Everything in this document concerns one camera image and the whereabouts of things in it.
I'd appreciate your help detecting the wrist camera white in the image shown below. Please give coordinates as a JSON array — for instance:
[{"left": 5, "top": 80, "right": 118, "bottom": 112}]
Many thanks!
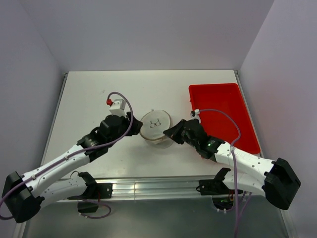
[
  {"left": 191, "top": 109, "right": 201, "bottom": 123},
  {"left": 106, "top": 99, "right": 126, "bottom": 117}
]

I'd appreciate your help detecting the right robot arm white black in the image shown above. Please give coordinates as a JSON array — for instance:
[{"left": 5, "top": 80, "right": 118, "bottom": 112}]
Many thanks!
[{"left": 163, "top": 119, "right": 301, "bottom": 210}]

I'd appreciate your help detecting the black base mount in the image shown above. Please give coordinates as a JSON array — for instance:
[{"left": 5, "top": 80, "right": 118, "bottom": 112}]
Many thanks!
[
  {"left": 196, "top": 179, "right": 235, "bottom": 211},
  {"left": 67, "top": 183, "right": 113, "bottom": 219}
]

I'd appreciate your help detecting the aluminium frame rail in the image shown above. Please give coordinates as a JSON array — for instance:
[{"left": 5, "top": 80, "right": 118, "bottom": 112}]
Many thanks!
[{"left": 24, "top": 174, "right": 284, "bottom": 203}]

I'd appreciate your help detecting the white mesh laundry bag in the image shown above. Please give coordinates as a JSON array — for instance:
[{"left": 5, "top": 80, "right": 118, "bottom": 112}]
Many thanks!
[{"left": 140, "top": 110, "right": 173, "bottom": 149}]

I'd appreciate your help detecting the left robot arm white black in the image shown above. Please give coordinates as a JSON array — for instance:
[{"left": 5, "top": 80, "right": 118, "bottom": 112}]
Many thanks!
[{"left": 0, "top": 112, "right": 143, "bottom": 223}]

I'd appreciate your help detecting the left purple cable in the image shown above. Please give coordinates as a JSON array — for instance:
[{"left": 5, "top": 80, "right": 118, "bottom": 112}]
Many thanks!
[{"left": 0, "top": 92, "right": 136, "bottom": 221}]

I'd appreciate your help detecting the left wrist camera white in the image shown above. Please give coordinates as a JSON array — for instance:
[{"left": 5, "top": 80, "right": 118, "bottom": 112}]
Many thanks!
[{"left": 106, "top": 99, "right": 126, "bottom": 117}]

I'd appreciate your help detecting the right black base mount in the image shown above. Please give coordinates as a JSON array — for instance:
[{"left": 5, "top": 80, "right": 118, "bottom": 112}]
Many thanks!
[{"left": 196, "top": 179, "right": 235, "bottom": 211}]

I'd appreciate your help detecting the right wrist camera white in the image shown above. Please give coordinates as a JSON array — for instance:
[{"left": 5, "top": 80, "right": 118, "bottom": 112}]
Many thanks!
[{"left": 191, "top": 109, "right": 201, "bottom": 123}]

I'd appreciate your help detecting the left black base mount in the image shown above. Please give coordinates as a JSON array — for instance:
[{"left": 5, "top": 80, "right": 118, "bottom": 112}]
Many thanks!
[{"left": 67, "top": 183, "right": 113, "bottom": 219}]

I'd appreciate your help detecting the red plastic tray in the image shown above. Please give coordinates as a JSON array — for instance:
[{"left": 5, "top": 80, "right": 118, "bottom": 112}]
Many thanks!
[{"left": 189, "top": 83, "right": 261, "bottom": 154}]

